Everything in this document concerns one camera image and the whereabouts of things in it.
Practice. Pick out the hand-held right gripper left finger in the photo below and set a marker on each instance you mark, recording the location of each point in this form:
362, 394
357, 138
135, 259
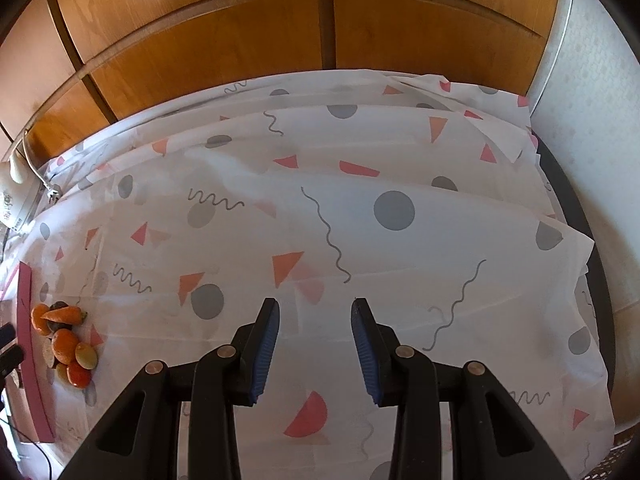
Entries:
265, 355

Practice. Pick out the red tomato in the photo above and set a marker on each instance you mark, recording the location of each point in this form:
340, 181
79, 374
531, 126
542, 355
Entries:
79, 375

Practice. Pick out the yellow green mango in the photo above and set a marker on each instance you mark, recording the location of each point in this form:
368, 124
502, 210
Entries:
85, 355

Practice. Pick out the orange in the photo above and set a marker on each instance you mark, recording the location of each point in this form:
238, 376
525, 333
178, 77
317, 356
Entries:
65, 347
39, 320

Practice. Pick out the white printed tablecloth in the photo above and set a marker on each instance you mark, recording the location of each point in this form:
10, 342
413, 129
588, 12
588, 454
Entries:
350, 210

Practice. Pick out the dark round table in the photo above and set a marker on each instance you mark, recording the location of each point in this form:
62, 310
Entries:
602, 320

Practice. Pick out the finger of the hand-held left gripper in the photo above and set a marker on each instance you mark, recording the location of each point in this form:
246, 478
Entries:
6, 335
10, 360

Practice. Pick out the kiwi half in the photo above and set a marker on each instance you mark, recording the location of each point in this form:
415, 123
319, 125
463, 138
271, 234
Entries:
48, 353

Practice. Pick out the carrot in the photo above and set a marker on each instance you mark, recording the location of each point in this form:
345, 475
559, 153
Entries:
62, 314

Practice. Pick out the pink box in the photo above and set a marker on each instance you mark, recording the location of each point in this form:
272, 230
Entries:
31, 360

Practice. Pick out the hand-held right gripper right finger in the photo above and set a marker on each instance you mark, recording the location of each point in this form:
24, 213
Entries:
362, 355

